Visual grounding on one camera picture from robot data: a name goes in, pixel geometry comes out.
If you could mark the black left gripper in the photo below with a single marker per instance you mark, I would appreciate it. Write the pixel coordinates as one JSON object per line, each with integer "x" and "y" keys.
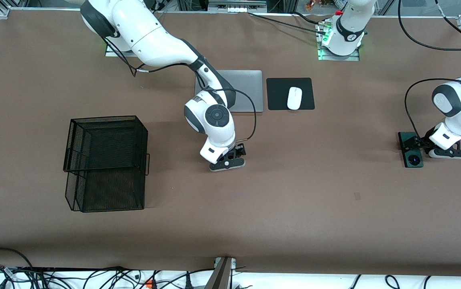
{"x": 429, "y": 136}

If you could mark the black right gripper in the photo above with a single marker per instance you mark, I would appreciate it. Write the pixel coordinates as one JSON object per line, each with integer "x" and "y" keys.
{"x": 239, "y": 149}

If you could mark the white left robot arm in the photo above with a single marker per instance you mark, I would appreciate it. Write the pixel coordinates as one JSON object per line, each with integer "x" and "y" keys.
{"x": 459, "y": 108}

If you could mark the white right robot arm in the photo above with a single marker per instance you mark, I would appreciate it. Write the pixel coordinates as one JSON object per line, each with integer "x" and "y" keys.
{"x": 150, "y": 36}

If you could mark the silver closed laptop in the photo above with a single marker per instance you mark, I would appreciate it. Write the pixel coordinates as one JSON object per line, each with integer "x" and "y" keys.
{"x": 250, "y": 92}

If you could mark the black mouse pad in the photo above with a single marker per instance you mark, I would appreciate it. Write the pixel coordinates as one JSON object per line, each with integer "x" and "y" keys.
{"x": 278, "y": 94}

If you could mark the white computer mouse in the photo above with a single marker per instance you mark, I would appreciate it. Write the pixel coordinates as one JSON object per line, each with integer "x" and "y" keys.
{"x": 294, "y": 98}

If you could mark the black mesh two-tier tray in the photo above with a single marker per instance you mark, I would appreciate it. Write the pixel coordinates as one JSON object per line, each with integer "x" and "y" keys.
{"x": 110, "y": 188}

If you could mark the white power strip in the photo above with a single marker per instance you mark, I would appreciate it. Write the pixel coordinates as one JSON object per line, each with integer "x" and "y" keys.
{"x": 236, "y": 9}

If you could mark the black power plug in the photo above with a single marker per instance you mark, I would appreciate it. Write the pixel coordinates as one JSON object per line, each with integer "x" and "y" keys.
{"x": 188, "y": 284}

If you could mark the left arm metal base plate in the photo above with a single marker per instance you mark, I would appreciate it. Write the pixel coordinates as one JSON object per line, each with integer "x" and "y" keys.
{"x": 355, "y": 58}

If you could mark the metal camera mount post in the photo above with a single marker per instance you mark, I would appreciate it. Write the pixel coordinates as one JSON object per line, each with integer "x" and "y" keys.
{"x": 220, "y": 277}

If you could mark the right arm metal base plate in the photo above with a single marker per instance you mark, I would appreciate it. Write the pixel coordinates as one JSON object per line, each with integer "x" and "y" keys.
{"x": 112, "y": 52}

